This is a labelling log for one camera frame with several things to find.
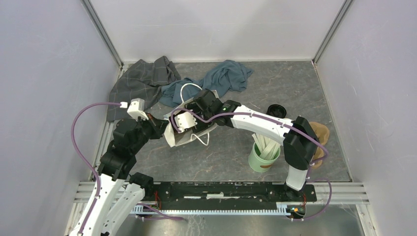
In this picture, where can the green cup holding straws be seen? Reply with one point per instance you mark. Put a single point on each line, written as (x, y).
(257, 164)

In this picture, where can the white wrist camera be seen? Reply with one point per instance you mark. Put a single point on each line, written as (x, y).
(135, 109)
(184, 121)

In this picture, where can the blue-grey cloth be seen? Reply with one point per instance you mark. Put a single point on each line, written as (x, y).
(227, 76)

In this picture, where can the bundle of wrapped straws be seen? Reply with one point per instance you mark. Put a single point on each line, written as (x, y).
(266, 148)

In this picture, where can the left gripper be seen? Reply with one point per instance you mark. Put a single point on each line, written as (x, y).
(159, 126)

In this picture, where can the stack of black lids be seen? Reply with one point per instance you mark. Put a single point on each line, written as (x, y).
(277, 111)

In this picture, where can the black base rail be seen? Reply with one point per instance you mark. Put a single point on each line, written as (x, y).
(226, 195)

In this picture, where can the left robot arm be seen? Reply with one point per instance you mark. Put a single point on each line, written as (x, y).
(116, 192)

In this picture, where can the light blue paper bag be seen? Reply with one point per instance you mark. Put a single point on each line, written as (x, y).
(199, 132)

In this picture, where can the brown pulp cup carrier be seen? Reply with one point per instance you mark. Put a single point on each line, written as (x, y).
(323, 133)

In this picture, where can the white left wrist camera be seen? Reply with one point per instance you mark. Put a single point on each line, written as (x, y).
(135, 109)

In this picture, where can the grey checked cloth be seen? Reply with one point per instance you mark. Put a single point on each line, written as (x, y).
(144, 80)

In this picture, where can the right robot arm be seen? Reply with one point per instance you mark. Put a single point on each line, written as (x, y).
(297, 137)

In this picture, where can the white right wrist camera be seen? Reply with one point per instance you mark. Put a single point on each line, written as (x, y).
(184, 121)

